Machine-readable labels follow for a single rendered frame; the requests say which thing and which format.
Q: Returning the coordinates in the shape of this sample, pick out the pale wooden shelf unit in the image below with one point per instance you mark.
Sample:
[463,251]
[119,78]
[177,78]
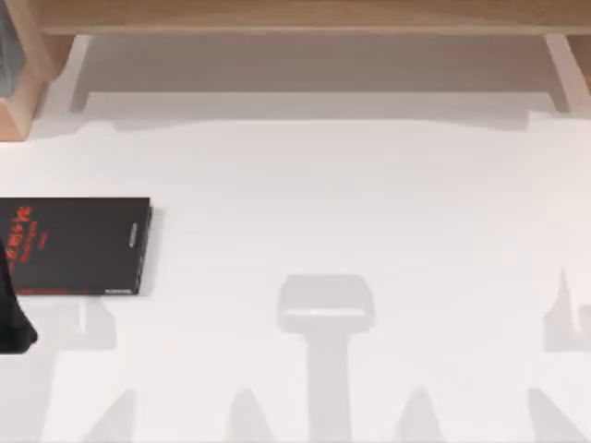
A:
[318,27]

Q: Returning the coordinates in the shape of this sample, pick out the black book with red lettering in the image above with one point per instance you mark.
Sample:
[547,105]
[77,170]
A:
[88,244]

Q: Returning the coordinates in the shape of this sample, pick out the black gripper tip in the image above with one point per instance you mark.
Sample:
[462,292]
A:
[11,318]

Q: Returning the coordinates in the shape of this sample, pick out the wooden cabinet with grey inside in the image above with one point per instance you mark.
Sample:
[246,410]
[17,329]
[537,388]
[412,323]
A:
[20,60]

